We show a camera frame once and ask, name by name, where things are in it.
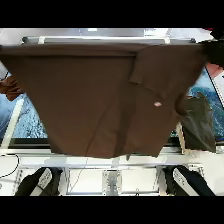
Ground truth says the dark grey garment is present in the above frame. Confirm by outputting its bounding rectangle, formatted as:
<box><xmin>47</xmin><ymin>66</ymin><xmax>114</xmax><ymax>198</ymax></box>
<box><xmin>176</xmin><ymin>94</ymin><xmax>217</xmax><ymax>154</ymax></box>

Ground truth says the brown garment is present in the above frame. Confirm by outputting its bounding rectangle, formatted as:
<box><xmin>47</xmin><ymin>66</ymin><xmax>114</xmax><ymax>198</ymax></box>
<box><xmin>0</xmin><ymin>75</ymin><xmax>25</xmax><ymax>102</ymax></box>

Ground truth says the silver frame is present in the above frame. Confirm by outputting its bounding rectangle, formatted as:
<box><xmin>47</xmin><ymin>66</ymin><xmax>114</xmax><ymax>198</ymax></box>
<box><xmin>0</xmin><ymin>35</ymin><xmax>224</xmax><ymax>197</ymax></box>

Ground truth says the black garment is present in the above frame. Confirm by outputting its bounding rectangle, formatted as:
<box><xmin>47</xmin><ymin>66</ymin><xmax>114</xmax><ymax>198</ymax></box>
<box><xmin>202</xmin><ymin>39</ymin><xmax>224</xmax><ymax>69</ymax></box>

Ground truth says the black cable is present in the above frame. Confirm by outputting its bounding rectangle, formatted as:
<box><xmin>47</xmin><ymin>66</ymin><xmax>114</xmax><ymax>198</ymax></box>
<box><xmin>0</xmin><ymin>153</ymin><xmax>21</xmax><ymax>180</ymax></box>

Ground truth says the brown T-shirt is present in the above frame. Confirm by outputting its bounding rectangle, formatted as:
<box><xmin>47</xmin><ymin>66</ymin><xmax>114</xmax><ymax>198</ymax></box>
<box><xmin>0</xmin><ymin>41</ymin><xmax>210</xmax><ymax>160</ymax></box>

